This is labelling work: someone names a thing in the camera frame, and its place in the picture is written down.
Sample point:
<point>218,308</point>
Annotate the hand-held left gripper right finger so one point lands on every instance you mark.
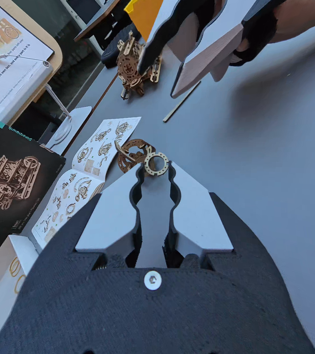
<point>199,221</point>

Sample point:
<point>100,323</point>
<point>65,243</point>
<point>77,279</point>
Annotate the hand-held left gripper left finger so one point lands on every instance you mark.
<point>110,221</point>

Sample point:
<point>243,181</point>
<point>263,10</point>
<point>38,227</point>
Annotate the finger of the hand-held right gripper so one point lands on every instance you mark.
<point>215,47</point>
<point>174,19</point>

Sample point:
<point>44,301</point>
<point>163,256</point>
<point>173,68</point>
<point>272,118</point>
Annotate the small wooden model assembly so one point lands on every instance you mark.
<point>129,163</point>

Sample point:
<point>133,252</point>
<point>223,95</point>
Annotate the large wooden model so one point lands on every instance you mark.
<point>128,69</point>

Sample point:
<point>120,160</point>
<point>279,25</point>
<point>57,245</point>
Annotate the black model kit box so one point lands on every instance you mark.
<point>22,149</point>

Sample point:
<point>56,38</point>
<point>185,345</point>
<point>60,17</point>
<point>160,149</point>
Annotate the person's right hand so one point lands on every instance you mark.
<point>304,16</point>

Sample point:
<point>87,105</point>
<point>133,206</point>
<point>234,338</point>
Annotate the yellow plastic bin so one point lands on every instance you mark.
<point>141,16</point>

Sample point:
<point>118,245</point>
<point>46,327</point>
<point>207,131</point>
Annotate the open instruction booklet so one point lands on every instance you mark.
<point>99,163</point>

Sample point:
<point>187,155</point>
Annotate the thin wooden stick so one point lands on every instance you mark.
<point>181,101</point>

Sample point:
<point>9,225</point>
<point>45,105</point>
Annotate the black mesh chair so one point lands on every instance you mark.
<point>110,55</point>

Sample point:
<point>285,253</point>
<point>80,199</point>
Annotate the grey desk with wooden edge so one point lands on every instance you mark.
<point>99,16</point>

